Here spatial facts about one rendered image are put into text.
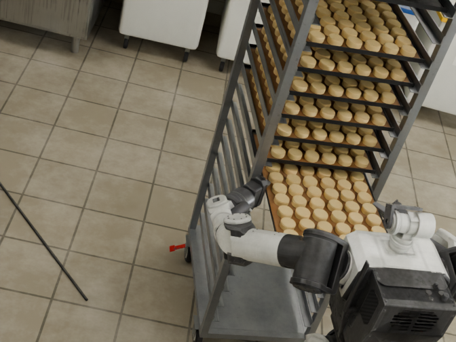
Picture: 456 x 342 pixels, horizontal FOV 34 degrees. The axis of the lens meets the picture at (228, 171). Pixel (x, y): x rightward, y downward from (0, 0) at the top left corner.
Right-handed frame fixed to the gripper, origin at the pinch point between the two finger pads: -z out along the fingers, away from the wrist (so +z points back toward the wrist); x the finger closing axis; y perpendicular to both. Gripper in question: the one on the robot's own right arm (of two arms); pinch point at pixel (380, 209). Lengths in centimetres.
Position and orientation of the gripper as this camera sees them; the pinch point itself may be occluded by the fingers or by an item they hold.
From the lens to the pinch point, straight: 265.6
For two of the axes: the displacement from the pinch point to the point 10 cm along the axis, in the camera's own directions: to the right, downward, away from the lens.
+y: -6.0, 3.8, -7.0
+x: 2.3, -7.6, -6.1
